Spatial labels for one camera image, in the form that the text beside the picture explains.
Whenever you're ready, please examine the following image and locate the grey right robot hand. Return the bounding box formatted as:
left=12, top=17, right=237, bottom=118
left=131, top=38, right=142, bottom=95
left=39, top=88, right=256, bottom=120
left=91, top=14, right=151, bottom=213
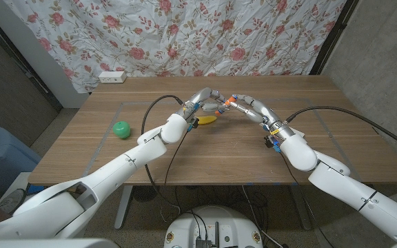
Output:
left=231, top=93, right=296, bottom=139

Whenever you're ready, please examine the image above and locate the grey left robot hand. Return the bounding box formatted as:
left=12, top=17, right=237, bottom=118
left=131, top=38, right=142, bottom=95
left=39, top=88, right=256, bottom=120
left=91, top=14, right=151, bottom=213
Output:
left=176, top=87, right=232, bottom=120

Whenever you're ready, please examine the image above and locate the orange and white glue stick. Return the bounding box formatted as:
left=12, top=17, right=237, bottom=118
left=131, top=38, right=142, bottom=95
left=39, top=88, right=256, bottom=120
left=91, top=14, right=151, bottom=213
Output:
left=214, top=99, right=232, bottom=116

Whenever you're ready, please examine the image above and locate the yellow toy banana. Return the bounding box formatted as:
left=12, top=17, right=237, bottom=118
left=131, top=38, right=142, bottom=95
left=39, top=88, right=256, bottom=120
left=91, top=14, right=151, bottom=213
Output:
left=197, top=115, right=218, bottom=125

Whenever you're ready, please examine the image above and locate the floral backdrop cloth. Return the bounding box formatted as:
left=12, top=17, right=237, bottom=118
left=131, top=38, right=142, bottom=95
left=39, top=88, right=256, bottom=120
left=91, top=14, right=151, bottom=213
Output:
left=3, top=0, right=347, bottom=94

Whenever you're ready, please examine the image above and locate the green ball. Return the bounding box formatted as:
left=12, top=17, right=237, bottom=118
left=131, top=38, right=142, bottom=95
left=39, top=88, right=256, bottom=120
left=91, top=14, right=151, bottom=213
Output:
left=112, top=120, right=132, bottom=140

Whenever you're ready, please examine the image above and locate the white power strip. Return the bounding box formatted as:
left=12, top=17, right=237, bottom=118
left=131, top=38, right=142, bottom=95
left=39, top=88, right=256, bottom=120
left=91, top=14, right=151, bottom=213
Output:
left=98, top=71, right=128, bottom=84

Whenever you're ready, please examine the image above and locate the grey metal table leg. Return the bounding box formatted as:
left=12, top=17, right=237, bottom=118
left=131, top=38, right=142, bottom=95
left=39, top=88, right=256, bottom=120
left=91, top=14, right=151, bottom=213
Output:
left=114, top=185, right=134, bottom=231
left=289, top=185, right=313, bottom=231

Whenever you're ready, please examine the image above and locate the black backdrop stand pole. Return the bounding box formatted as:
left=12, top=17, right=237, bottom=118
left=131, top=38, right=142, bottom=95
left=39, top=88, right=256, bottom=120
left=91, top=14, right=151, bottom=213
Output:
left=309, top=0, right=360, bottom=76
left=0, top=8, right=64, bottom=113

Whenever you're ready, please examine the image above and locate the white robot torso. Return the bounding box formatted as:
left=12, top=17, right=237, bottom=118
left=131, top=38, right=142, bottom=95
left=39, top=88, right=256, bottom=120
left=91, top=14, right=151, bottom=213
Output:
left=163, top=205, right=264, bottom=248

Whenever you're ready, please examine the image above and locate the blue plastic bin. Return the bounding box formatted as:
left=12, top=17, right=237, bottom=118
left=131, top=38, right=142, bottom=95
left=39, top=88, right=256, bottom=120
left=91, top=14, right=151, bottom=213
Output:
left=0, top=126, right=43, bottom=196

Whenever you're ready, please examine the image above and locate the grey person shoe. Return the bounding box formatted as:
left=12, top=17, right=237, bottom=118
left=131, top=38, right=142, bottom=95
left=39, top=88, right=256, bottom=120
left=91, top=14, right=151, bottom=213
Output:
left=0, top=188, right=27, bottom=215

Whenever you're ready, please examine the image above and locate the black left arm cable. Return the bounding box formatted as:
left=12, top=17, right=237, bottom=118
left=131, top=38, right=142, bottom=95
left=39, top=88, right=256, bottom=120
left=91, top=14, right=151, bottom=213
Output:
left=141, top=94, right=185, bottom=194

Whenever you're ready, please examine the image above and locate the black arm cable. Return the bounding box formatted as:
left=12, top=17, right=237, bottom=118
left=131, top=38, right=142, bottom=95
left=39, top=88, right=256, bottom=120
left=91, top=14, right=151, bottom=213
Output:
left=285, top=105, right=397, bottom=155
left=141, top=94, right=185, bottom=194

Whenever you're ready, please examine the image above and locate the thin black left wrist cable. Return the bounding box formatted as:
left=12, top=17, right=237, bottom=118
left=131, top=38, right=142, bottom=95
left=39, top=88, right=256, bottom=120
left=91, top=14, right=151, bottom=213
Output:
left=163, top=130, right=189, bottom=187

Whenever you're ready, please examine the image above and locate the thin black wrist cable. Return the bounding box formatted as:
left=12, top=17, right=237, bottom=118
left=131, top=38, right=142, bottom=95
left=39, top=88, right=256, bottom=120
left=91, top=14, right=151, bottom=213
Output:
left=163, top=130, right=189, bottom=187
left=280, top=153, right=327, bottom=248

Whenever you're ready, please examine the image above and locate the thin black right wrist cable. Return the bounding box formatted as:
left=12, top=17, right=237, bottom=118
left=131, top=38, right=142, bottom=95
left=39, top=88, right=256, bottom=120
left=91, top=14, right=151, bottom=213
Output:
left=280, top=153, right=327, bottom=248

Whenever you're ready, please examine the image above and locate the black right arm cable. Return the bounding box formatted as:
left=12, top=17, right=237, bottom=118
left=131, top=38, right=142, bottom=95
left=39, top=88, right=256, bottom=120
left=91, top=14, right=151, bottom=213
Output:
left=285, top=105, right=397, bottom=155

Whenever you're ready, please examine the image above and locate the white floor cable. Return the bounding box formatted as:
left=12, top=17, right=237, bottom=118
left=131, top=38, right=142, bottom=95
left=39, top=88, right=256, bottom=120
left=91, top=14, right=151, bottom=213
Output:
left=241, top=185, right=284, bottom=248

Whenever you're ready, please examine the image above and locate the white wall column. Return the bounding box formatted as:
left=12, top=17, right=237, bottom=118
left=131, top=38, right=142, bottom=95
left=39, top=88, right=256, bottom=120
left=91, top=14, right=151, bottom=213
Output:
left=0, top=0, right=90, bottom=110

